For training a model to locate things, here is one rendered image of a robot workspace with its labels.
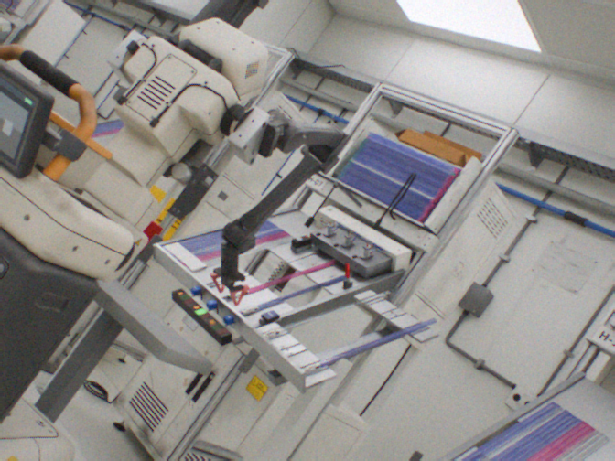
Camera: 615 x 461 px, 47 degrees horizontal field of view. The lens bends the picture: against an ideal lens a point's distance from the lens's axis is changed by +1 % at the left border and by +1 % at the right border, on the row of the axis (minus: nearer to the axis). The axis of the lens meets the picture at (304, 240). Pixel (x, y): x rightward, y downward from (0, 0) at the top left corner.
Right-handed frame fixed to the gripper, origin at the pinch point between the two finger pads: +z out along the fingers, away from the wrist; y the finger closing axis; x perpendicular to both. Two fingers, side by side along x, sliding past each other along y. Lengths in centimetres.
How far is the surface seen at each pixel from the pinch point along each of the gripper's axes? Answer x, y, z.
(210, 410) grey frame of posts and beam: 15.5, -14.2, 30.3
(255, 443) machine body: -6, -10, 59
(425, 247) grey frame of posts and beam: -79, -12, -3
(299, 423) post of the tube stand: 1.5, -42.8, 21.2
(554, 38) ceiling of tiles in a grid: -277, 81, -48
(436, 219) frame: -85, -11, -12
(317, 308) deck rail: -30.1, -9.9, 9.5
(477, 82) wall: -284, 137, -7
